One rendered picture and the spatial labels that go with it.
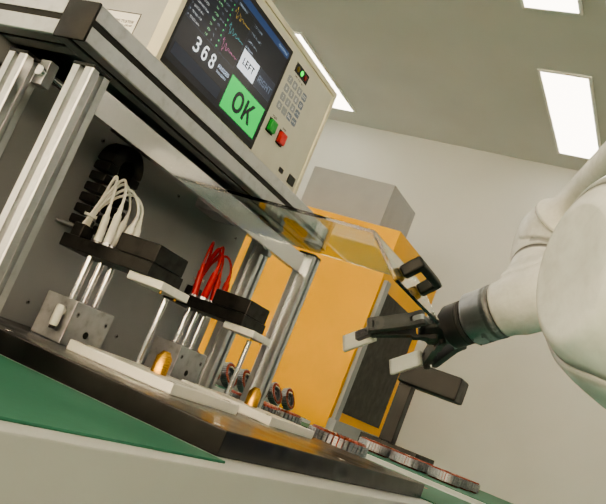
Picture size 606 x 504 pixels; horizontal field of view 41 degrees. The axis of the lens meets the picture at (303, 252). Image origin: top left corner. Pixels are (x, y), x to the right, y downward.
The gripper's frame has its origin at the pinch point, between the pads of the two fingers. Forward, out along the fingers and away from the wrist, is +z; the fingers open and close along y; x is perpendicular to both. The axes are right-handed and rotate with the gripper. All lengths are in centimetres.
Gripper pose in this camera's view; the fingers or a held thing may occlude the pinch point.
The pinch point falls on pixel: (372, 354)
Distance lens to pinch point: 145.6
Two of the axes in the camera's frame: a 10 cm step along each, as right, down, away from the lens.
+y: 6.7, 3.9, 6.3
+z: -7.4, 3.5, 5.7
